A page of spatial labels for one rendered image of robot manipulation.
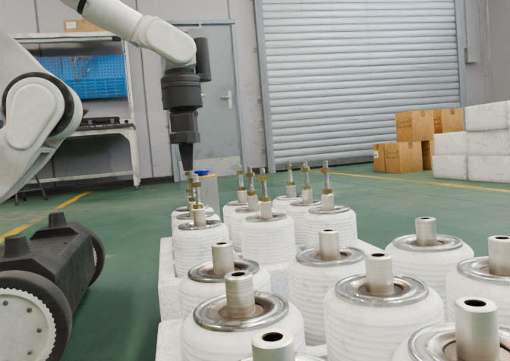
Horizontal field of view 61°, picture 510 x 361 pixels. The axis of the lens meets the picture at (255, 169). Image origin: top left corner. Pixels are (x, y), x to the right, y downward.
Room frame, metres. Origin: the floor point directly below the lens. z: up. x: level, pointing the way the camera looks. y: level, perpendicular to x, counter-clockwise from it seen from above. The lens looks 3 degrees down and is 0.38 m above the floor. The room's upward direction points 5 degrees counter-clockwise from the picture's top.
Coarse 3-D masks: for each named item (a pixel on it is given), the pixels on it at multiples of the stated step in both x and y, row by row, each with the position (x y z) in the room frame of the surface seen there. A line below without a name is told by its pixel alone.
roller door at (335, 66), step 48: (288, 0) 6.07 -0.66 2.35; (336, 0) 6.23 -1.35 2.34; (384, 0) 6.39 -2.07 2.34; (432, 0) 6.57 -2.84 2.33; (288, 48) 6.08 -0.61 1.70; (336, 48) 6.22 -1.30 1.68; (384, 48) 6.38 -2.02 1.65; (432, 48) 6.56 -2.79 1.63; (288, 96) 6.05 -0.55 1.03; (336, 96) 6.22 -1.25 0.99; (384, 96) 6.37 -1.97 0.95; (432, 96) 6.56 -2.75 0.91; (288, 144) 6.04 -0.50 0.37; (336, 144) 6.20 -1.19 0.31
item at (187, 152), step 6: (180, 144) 0.96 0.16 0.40; (186, 144) 0.95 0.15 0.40; (192, 144) 0.96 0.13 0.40; (180, 150) 0.96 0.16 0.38; (186, 150) 0.96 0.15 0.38; (192, 150) 0.96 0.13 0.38; (186, 156) 0.96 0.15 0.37; (192, 156) 0.96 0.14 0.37; (186, 162) 0.96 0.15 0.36; (192, 162) 0.96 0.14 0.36; (186, 168) 0.96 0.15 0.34; (192, 168) 0.96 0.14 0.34
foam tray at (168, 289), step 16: (160, 256) 0.84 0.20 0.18; (240, 256) 0.80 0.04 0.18; (160, 272) 0.72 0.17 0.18; (272, 272) 0.69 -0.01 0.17; (160, 288) 0.65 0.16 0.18; (176, 288) 0.66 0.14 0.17; (272, 288) 0.69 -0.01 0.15; (288, 288) 0.69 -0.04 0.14; (160, 304) 0.65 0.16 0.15; (176, 304) 0.66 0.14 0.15
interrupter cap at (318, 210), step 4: (312, 208) 0.81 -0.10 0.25; (316, 208) 0.82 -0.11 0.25; (320, 208) 0.81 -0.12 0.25; (336, 208) 0.80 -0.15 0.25; (340, 208) 0.79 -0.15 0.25; (344, 208) 0.79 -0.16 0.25; (348, 208) 0.78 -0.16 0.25; (308, 212) 0.79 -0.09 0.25; (312, 212) 0.77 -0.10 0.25; (316, 212) 0.76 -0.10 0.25; (320, 212) 0.76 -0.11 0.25; (324, 212) 0.75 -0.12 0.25; (328, 212) 0.75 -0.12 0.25; (332, 212) 0.75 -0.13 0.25; (336, 212) 0.75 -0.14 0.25; (340, 212) 0.75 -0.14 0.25
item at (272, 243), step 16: (240, 224) 0.76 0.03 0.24; (256, 224) 0.73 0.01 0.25; (272, 224) 0.72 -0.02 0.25; (288, 224) 0.74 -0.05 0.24; (256, 240) 0.72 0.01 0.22; (272, 240) 0.72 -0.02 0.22; (288, 240) 0.73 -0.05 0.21; (256, 256) 0.73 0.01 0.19; (272, 256) 0.72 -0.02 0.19; (288, 256) 0.73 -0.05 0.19
